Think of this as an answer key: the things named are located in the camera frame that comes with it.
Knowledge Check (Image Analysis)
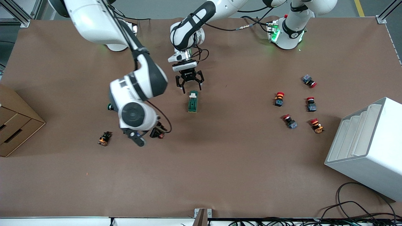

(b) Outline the brown cardboard drawer box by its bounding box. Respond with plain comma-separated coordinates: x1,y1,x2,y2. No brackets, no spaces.
0,84,46,157

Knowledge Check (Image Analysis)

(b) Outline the white stepped organizer box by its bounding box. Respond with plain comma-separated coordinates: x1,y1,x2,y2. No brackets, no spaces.
324,97,402,202

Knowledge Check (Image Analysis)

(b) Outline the black cable bundle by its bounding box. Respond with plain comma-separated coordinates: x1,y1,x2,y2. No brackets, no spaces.
207,216,402,226

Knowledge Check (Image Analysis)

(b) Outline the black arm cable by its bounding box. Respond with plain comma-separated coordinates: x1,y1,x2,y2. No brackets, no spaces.
100,0,172,134
190,6,285,65

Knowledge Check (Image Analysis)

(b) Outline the green load switch white lever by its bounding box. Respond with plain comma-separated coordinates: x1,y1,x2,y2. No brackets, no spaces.
188,90,199,113

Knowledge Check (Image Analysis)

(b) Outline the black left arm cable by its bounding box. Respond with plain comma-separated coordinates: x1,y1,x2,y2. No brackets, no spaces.
190,6,285,65

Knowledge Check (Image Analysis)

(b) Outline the looped black cable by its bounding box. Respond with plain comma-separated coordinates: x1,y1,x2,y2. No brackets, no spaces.
337,182,397,220

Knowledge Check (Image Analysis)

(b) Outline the aluminium frame profile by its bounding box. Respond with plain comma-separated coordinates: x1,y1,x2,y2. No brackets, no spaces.
0,0,43,29
375,0,402,24

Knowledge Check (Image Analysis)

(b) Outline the metal bracket on table edge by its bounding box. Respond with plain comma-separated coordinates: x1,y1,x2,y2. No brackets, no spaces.
194,208,212,226

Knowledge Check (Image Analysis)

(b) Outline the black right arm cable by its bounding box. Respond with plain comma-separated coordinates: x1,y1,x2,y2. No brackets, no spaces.
100,0,172,134

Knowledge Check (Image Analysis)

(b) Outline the brown paper table cover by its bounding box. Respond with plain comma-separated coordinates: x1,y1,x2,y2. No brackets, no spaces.
0,16,402,219

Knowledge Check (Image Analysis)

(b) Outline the black selector switch orange block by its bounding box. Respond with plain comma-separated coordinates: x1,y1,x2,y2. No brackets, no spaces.
98,131,112,146

